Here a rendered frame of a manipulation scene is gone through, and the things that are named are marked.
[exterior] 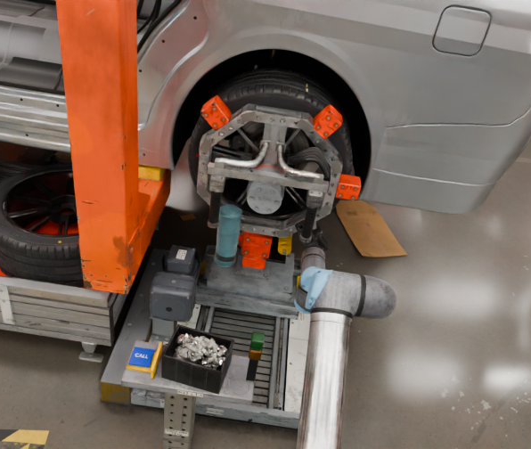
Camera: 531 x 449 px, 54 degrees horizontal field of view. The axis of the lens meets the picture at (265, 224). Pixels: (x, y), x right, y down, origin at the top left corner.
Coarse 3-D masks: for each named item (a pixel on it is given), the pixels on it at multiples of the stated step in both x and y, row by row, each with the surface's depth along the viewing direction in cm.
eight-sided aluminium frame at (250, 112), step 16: (240, 112) 190; (256, 112) 185; (272, 112) 186; (288, 112) 189; (304, 112) 190; (224, 128) 190; (304, 128) 187; (208, 144) 194; (320, 144) 191; (208, 160) 198; (336, 160) 194; (208, 176) 208; (336, 176) 198; (208, 192) 207; (320, 208) 208; (256, 224) 215; (272, 224) 219; (288, 224) 215
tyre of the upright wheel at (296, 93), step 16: (240, 80) 202; (256, 80) 197; (272, 80) 195; (288, 80) 197; (304, 80) 201; (224, 96) 195; (240, 96) 191; (256, 96) 191; (272, 96) 190; (288, 96) 190; (304, 96) 190; (320, 96) 197; (208, 128) 200; (192, 144) 205; (336, 144) 199; (192, 160) 209; (352, 160) 205; (192, 176) 213
